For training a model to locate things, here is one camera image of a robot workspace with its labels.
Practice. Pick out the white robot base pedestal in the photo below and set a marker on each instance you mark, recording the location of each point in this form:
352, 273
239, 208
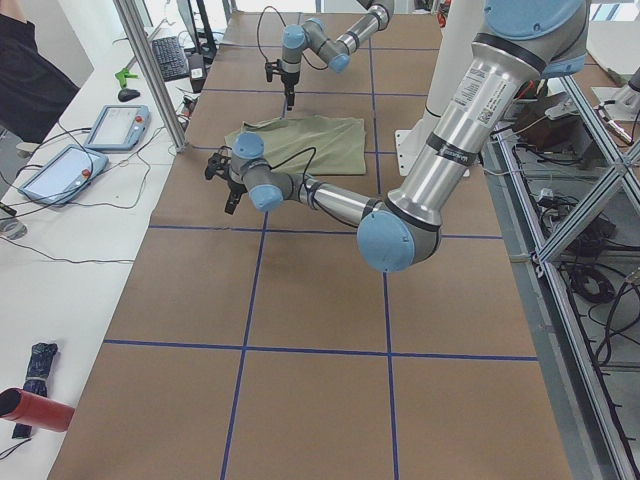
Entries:
425, 135

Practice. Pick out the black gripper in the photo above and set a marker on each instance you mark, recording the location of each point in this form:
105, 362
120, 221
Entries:
289, 77
234, 188

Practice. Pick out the black computer mouse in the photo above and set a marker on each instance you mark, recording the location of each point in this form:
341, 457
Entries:
127, 94

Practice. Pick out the person in black shirt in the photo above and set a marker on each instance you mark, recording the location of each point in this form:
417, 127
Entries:
34, 92

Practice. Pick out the far teach pendant tablet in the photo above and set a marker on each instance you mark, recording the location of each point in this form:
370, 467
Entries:
118, 128

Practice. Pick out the teach pendant tablet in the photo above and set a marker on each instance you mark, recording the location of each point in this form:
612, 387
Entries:
64, 176
118, 128

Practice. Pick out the black keyboard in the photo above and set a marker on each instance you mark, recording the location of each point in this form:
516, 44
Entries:
170, 57

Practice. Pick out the olive green long-sleeve shirt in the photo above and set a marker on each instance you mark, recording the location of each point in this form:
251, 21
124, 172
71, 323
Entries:
316, 144

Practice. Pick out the aluminium frame post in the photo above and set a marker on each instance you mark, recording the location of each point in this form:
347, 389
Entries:
136, 34

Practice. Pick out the near teach pendant tablet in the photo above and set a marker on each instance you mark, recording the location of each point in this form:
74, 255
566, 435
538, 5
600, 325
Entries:
64, 176

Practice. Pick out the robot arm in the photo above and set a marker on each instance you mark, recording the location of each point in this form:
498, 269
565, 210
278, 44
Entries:
511, 43
311, 35

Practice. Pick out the folded dark blue umbrella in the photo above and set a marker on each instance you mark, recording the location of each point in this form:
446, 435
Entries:
39, 367

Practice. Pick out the aluminium frame rail structure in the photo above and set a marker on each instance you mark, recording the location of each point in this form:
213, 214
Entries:
563, 167

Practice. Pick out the green plastic tool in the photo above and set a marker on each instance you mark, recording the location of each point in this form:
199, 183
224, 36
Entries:
123, 76

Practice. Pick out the red cylinder bottle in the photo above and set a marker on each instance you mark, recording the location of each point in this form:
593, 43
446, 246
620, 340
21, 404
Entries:
27, 408

